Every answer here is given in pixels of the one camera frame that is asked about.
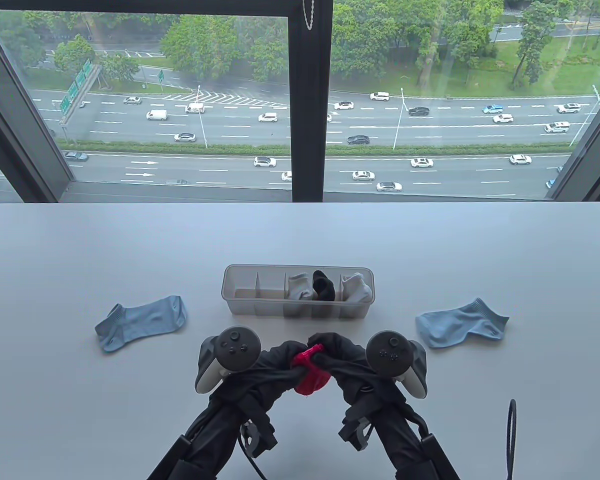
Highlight person's right hand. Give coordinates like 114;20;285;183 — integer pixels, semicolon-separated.
307;332;412;417

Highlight person's left hand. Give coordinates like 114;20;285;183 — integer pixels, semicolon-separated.
211;341;310;417

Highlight light blue sock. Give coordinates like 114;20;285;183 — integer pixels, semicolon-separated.
415;298;510;349
94;295;187;353

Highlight person's right forearm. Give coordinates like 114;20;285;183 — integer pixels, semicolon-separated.
367;405;448;480

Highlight person's left forearm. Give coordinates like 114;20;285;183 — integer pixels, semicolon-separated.
170;397;271;480

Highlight grey handheld controller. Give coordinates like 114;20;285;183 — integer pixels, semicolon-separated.
195;326;262;396
365;329;428;400

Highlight clear plastic divided organizer box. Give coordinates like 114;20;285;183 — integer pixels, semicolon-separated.
221;264;376;319

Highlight black box with white label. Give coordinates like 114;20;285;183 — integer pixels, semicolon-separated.
147;434;192;480
419;433;459;480

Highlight green road sign gantry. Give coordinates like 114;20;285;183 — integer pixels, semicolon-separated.
57;59;103;126

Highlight thin black cable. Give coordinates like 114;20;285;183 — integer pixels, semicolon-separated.
504;399;518;480
237;434;264;480

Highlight dark window frame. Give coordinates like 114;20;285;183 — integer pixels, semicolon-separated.
0;0;600;203

